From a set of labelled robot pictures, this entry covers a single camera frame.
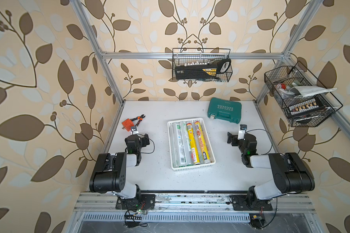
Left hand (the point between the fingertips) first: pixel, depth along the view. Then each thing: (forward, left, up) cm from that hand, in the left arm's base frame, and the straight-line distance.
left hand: (138, 134), depth 94 cm
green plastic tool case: (+22, -61, 0) cm, 65 cm away
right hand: (+1, -64, +1) cm, 64 cm away
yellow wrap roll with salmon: (-6, -41, +1) cm, 42 cm away
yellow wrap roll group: (-7, -35, +1) cm, 36 cm away
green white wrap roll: (-6, -23, -2) cm, 24 cm away
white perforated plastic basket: (-18, -46, 0) cm, 49 cm away
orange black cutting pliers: (+18, +5, -5) cm, 19 cm away
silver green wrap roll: (-8, -27, +3) cm, 28 cm away
